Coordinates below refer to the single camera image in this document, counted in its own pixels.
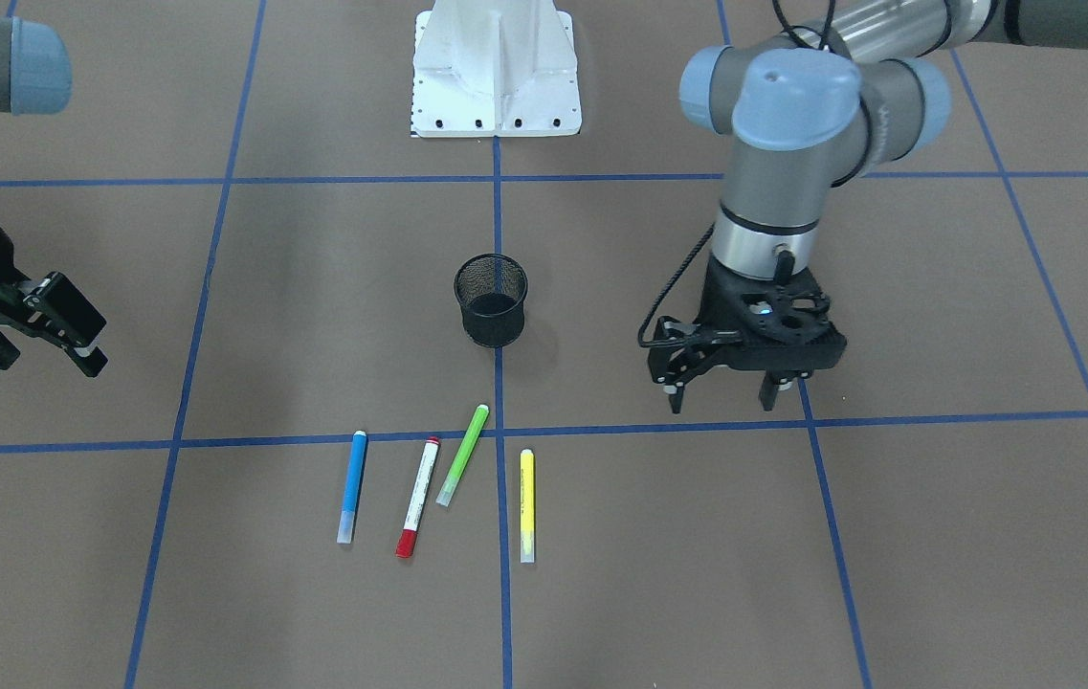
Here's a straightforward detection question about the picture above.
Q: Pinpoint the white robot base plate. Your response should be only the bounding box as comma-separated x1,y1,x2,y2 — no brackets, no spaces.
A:
410,1,583,139

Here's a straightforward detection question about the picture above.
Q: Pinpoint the blue marker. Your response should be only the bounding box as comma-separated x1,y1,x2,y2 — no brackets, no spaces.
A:
335,429,368,545

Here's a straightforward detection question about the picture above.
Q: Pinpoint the green marker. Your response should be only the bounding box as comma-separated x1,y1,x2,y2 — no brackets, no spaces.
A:
435,403,490,507

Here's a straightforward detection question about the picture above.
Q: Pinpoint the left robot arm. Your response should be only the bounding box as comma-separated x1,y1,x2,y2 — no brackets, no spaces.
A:
638,1,1088,413

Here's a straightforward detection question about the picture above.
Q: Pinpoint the black mesh pen cup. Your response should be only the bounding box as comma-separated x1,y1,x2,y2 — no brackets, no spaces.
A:
453,254,529,348

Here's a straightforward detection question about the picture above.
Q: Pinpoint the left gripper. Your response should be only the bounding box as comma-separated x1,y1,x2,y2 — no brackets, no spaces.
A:
647,254,846,414

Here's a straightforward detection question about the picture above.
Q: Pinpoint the red capped white marker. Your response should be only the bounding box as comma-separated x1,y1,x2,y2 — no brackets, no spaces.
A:
395,436,440,559

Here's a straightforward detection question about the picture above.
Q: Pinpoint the yellow marker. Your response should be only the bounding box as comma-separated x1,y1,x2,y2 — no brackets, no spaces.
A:
519,448,537,566

